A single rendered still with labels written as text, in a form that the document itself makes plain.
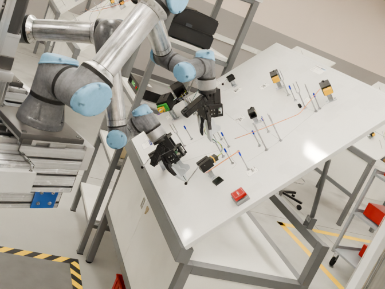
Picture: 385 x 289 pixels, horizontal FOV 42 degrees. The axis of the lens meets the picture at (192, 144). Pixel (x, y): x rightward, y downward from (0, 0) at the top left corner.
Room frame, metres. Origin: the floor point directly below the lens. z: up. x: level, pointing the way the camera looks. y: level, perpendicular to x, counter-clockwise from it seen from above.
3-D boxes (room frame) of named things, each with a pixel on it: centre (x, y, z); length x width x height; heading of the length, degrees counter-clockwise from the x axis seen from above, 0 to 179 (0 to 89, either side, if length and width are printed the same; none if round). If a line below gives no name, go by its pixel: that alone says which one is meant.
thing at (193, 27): (3.08, 0.31, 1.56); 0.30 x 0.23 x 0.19; 116
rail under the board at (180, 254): (2.26, 0.11, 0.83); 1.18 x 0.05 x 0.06; 24
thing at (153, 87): (3.12, 0.33, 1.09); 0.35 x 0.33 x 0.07; 24
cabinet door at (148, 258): (2.02, -0.02, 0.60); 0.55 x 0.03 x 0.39; 24
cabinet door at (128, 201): (2.52, 0.20, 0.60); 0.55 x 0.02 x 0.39; 24
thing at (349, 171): (6.25, -1.94, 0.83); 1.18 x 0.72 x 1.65; 29
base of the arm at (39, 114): (1.55, 0.49, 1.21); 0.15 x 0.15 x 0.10
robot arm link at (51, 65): (1.55, 0.48, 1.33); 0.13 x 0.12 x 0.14; 60
